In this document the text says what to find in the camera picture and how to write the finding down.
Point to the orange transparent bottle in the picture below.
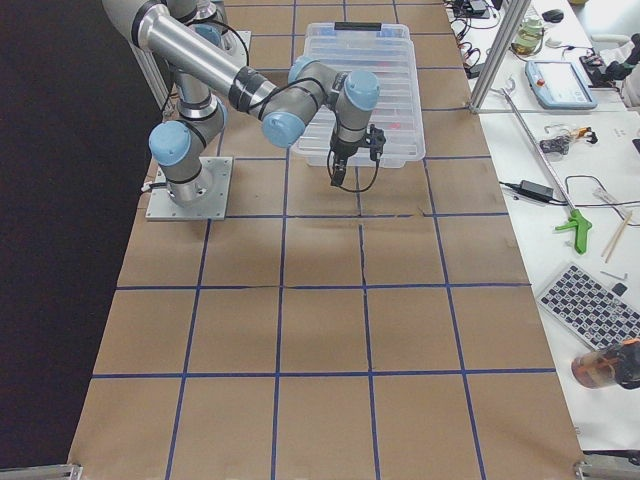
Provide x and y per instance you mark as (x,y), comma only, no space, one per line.
(614,365)

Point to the aluminium frame post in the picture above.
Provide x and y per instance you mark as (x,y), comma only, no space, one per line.
(511,20)

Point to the black computer mouse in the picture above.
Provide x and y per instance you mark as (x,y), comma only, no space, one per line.
(553,16)

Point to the clear ribbed box lid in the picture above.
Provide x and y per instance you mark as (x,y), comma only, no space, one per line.
(386,81)

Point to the checkered calibration board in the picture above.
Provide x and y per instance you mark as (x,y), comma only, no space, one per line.
(588,309)

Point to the black box latch handle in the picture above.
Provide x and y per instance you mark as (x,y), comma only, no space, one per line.
(357,26)

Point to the long reach grabber tool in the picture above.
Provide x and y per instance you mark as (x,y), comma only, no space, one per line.
(576,220)

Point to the black power adapter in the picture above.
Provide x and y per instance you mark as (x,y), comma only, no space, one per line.
(533,191)

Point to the wooden chopsticks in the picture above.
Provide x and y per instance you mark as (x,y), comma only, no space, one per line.
(610,247)

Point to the blue teach pendant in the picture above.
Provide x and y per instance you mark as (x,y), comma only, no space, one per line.
(558,85)

